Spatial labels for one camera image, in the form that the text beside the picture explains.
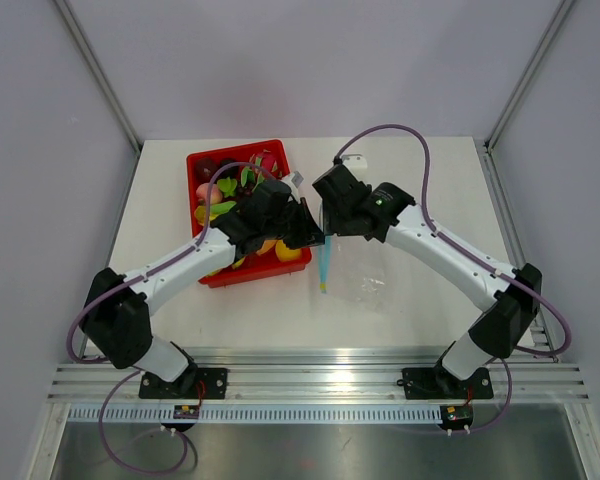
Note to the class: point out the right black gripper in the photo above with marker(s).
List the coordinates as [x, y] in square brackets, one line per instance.
[331, 224]

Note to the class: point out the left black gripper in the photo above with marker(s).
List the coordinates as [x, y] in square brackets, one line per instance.
[309, 233]

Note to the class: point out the yellow banana bunch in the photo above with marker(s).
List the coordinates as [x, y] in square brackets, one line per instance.
[270, 247]

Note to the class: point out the clear zip top bag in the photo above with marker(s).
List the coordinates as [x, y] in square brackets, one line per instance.
[354, 271]

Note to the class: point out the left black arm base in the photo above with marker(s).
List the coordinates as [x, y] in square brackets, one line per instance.
[201, 383]

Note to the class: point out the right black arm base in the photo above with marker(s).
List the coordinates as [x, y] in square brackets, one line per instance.
[434, 383]

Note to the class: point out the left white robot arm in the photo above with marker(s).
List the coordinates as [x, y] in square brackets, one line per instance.
[117, 315]

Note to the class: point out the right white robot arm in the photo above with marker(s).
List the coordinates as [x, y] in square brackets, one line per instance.
[504, 294]

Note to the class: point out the dark grapes bunch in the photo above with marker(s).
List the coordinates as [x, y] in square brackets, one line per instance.
[244, 190]

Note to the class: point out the yellow lemon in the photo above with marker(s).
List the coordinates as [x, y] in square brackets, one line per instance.
[285, 254]

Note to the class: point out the green star fruit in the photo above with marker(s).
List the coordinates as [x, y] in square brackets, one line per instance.
[227, 186]

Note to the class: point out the green cucumber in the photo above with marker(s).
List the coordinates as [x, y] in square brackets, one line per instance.
[201, 212]

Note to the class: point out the pink peach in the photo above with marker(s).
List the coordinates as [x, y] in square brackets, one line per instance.
[209, 194]

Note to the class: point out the pink dragon fruit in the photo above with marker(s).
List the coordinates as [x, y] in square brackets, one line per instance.
[267, 160]

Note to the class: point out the red plastic tray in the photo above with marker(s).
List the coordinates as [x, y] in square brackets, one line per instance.
[242, 153]

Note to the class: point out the dark red apple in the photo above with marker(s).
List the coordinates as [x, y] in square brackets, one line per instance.
[204, 169]

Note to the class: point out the left small circuit board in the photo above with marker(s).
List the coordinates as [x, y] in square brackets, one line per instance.
[188, 412]

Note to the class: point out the small circuit board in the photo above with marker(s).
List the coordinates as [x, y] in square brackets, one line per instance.
[457, 414]
[188, 412]

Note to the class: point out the right small circuit board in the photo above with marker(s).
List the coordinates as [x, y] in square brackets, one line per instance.
[457, 414]

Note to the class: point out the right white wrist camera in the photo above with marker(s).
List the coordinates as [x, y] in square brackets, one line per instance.
[356, 163]

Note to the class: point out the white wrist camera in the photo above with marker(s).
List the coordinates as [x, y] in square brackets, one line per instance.
[356, 163]
[293, 180]

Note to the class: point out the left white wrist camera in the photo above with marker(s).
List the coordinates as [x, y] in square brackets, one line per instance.
[293, 180]

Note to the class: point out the aluminium rail front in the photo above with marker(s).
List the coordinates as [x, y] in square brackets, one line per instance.
[327, 376]

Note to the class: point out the white slotted cable duct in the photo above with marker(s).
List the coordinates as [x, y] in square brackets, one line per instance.
[262, 414]

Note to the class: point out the left aluminium frame post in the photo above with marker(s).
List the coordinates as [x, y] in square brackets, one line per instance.
[88, 54]

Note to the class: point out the aluminium frame post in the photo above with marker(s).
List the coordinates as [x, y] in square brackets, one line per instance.
[88, 54]
[532, 68]

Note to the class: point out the right aluminium frame post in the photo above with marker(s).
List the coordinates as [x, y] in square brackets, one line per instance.
[532, 68]

